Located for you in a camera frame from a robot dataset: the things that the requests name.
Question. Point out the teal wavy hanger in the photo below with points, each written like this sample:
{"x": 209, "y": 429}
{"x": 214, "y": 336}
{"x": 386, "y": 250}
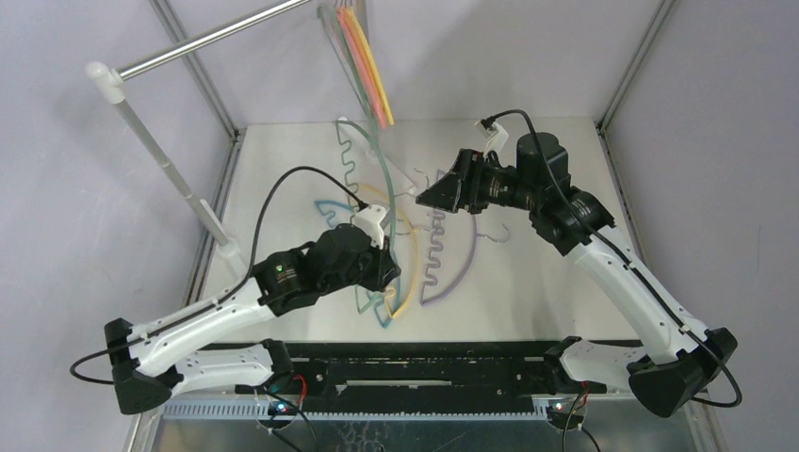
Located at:
{"x": 387, "y": 187}

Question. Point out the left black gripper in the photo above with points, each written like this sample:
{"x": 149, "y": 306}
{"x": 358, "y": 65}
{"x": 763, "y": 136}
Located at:
{"x": 384, "y": 267}

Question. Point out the pink hanger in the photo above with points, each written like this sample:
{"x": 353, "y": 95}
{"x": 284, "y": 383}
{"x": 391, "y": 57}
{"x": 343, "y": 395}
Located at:
{"x": 362, "y": 75}

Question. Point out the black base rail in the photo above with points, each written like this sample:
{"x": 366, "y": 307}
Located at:
{"x": 444, "y": 379}

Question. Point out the chrome and white garment rack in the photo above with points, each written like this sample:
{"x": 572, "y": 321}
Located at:
{"x": 130, "y": 221}

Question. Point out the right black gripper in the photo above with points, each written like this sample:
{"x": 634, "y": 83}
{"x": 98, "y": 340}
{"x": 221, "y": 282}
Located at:
{"x": 465, "y": 184}

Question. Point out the yellow wavy hanger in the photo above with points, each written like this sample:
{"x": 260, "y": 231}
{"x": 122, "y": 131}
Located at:
{"x": 409, "y": 277}

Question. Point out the yellow smooth hanger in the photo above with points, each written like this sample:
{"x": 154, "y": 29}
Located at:
{"x": 367, "y": 66}

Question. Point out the aluminium frame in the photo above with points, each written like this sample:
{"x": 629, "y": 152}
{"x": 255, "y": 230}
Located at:
{"x": 630, "y": 68}

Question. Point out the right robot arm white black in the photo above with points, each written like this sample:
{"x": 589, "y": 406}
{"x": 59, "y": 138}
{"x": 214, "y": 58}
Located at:
{"x": 542, "y": 163}

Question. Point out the left circuit board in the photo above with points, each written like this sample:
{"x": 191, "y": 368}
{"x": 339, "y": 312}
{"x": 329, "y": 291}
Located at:
{"x": 278, "y": 408}

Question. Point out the blue wavy hanger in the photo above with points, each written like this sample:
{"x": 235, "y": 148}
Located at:
{"x": 335, "y": 213}

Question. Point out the right circuit board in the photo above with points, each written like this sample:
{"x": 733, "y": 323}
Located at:
{"x": 560, "y": 411}

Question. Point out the circuit board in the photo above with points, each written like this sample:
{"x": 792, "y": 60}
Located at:
{"x": 560, "y": 411}
{"x": 278, "y": 408}

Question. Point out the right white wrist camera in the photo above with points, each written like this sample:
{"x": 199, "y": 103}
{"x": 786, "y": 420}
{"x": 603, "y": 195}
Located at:
{"x": 495, "y": 136}

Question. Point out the purple wavy hanger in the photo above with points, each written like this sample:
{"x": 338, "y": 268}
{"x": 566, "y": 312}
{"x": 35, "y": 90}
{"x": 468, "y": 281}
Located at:
{"x": 434, "y": 263}

